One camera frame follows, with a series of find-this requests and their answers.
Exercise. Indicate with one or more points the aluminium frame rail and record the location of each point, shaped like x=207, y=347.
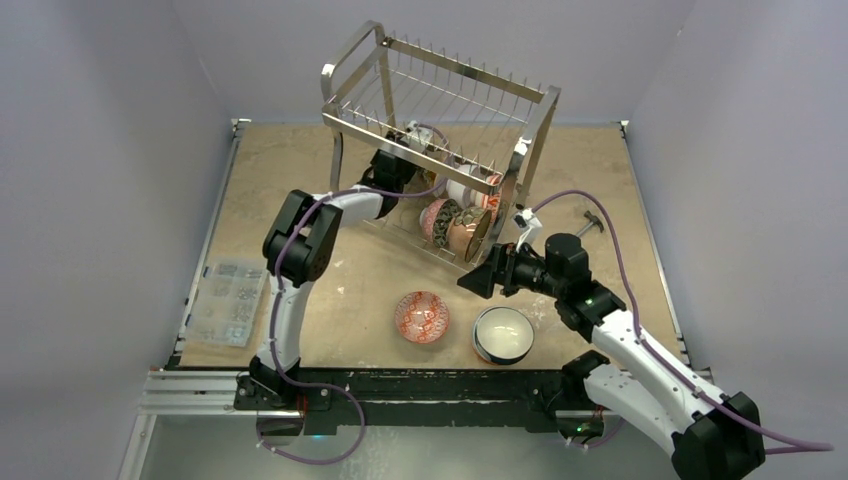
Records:
x=198, y=392

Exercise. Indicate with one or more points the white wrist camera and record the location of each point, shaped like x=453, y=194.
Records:
x=530, y=227
x=420, y=137

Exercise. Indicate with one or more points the clear plastic screw box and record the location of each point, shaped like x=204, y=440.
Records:
x=227, y=298

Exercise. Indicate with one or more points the black leaf patterned bowl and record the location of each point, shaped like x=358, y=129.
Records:
x=435, y=220

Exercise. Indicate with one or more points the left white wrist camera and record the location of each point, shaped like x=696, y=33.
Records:
x=420, y=137

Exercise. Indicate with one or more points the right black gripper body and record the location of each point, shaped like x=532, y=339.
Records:
x=499, y=269

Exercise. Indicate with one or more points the white blue-rimmed bowl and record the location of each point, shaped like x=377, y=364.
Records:
x=502, y=336

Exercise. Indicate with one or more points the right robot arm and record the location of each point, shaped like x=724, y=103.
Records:
x=706, y=433

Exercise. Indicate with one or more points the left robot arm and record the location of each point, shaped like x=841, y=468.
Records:
x=298, y=249

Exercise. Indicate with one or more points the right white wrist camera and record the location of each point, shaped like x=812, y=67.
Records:
x=530, y=227

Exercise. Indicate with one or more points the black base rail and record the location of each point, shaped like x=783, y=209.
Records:
x=325, y=398

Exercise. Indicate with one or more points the brown glazed bowl stack top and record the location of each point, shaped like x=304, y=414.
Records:
x=468, y=230

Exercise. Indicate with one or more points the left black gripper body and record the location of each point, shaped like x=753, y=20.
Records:
x=403, y=179

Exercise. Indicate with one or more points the small black hammer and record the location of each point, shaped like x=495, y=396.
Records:
x=593, y=222

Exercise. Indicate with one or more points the steel two-tier dish rack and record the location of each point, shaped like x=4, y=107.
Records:
x=377, y=82

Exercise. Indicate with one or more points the red geometric patterned bowl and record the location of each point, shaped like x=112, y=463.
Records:
x=422, y=317

